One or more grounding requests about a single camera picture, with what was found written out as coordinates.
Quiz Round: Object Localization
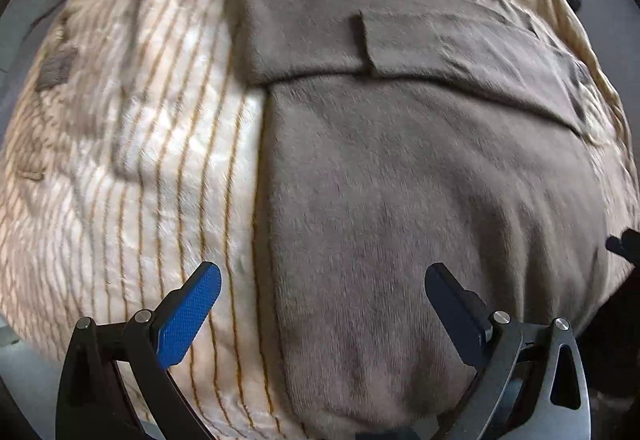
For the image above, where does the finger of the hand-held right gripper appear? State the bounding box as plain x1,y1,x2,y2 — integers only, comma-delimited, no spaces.
606,230,640,265

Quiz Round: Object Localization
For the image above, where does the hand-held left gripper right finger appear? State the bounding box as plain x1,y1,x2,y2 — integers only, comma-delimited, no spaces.
424,263,591,440

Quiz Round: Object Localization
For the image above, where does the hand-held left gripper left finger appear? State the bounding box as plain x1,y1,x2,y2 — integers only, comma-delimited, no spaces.
56,261,222,440

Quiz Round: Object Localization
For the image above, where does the cream striped plush garment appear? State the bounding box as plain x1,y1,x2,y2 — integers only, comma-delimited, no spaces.
0,0,636,440

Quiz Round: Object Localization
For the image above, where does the grey knit sweater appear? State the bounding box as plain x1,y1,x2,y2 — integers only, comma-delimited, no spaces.
234,0,621,436

